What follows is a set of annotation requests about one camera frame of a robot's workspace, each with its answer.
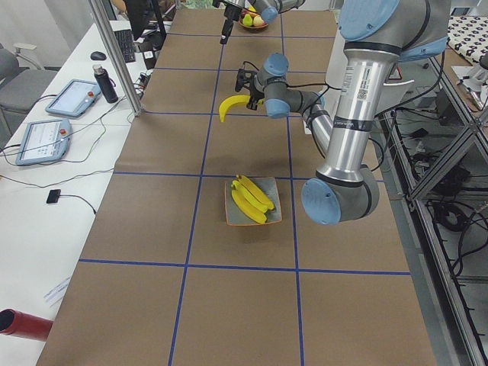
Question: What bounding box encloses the wicker fruit basket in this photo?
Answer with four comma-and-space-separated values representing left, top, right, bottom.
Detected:
239, 11, 268, 31

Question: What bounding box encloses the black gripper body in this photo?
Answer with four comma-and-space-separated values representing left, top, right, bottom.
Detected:
244, 75, 265, 111
224, 4, 241, 21

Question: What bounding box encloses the black water bottle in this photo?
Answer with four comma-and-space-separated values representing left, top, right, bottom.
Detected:
92, 64, 118, 104

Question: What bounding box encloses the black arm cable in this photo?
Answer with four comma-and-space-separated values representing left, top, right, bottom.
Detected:
242, 59, 344, 92

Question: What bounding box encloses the black keyboard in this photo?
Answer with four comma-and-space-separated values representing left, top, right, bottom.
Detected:
114, 30, 136, 63

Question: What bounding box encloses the small black puck device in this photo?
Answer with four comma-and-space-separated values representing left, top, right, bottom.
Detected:
46, 189, 61, 204

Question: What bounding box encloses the yellow banana basket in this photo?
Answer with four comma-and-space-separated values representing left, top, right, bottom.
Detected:
236, 175, 275, 210

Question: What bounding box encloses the near teach pendant tablet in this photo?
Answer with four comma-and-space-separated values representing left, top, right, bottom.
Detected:
15, 118, 72, 166

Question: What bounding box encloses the black computer mouse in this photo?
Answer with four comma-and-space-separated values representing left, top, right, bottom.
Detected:
90, 51, 107, 61

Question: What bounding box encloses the yellow banana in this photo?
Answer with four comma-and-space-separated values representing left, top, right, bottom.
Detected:
218, 95, 250, 123
231, 189, 267, 224
232, 180, 269, 214

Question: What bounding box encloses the teach pendant tablet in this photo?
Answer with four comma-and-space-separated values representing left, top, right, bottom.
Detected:
15, 118, 72, 166
45, 79, 101, 117

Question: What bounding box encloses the aluminium frame post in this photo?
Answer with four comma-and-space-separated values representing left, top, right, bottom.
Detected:
88, 0, 142, 117

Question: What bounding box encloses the red fire extinguisher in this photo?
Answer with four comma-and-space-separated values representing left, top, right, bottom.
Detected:
1, 309, 53, 342

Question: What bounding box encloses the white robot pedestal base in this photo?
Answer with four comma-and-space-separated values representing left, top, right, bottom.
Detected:
300, 22, 344, 137

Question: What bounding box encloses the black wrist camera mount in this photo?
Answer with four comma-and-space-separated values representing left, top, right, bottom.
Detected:
234, 68, 257, 92

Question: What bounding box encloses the black computer monitor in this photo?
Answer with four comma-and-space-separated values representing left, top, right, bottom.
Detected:
124, 0, 175, 41

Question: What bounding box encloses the far teach pendant tablet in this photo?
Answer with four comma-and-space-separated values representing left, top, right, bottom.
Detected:
45, 79, 101, 117

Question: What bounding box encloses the grey square plate orange rim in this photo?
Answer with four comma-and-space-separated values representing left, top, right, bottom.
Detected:
224, 175, 282, 226

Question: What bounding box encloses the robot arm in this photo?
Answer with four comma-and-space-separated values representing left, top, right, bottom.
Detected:
212, 0, 304, 45
249, 1, 451, 225

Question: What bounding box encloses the green pear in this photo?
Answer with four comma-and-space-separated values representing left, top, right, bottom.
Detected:
242, 14, 253, 27

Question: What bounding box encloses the grey office chair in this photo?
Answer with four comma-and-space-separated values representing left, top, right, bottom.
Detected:
1, 43, 57, 137

